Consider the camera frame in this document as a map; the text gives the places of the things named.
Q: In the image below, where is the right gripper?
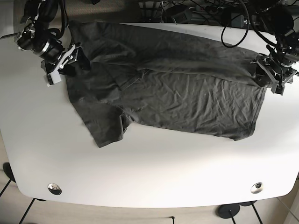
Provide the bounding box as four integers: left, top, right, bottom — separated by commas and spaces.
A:
41, 42, 91, 87

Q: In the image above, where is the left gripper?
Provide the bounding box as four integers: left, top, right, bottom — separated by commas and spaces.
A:
251, 54, 299, 96

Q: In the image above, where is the charcoal grey T-shirt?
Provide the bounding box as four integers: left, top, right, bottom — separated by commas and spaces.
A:
66, 21, 266, 147

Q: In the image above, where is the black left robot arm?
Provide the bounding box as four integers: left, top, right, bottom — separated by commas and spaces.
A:
249, 0, 299, 95

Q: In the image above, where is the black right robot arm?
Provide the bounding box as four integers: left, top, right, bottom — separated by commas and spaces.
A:
16, 0, 91, 86

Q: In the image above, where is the grey power adapter box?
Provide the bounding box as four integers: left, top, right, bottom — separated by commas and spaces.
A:
231, 13, 244, 28

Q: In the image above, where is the right silver table grommet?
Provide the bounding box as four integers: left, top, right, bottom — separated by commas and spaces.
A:
250, 182, 264, 194

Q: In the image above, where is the silver table grommet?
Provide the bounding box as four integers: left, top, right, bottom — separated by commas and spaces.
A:
250, 182, 264, 194
48, 183, 62, 196

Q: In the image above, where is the grey multi-socket box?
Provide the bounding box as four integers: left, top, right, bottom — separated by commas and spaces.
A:
165, 4, 192, 24

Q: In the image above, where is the left silver table grommet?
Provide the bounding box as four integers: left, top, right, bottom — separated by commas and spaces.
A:
48, 183, 62, 196

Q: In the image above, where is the black round stand base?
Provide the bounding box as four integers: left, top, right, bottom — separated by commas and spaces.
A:
216, 203, 240, 219

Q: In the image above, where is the left black table leg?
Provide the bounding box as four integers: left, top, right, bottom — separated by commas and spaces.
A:
19, 198, 36, 224

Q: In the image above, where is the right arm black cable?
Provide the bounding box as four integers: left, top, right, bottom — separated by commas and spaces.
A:
49, 0, 70, 39

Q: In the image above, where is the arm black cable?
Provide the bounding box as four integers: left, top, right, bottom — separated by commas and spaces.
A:
220, 0, 278, 49
49, 0, 70, 39

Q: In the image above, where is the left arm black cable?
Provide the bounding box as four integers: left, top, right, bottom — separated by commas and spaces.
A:
220, 0, 278, 49

